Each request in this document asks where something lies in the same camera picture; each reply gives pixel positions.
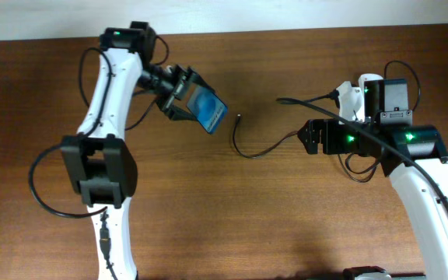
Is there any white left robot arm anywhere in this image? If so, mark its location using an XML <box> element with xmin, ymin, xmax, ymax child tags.
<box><xmin>61</xmin><ymin>22</ymin><xmax>228</xmax><ymax>279</ymax></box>

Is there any blue Galaxy smartphone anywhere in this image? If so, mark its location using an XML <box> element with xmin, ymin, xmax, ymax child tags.
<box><xmin>186</xmin><ymin>86</ymin><xmax>228</xmax><ymax>135</ymax></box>

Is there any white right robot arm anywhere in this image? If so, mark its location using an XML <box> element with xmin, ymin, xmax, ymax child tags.
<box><xmin>297</xmin><ymin>119</ymin><xmax>448</xmax><ymax>279</ymax></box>

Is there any black charger cable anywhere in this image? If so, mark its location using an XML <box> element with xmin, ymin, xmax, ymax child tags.
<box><xmin>232</xmin><ymin>114</ymin><xmax>301</xmax><ymax>159</ymax></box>

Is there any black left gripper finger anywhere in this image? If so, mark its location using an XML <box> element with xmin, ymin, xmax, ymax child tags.
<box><xmin>164</xmin><ymin>105</ymin><xmax>197</xmax><ymax>121</ymax></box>
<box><xmin>184</xmin><ymin>67</ymin><xmax>215</xmax><ymax>93</ymax></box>

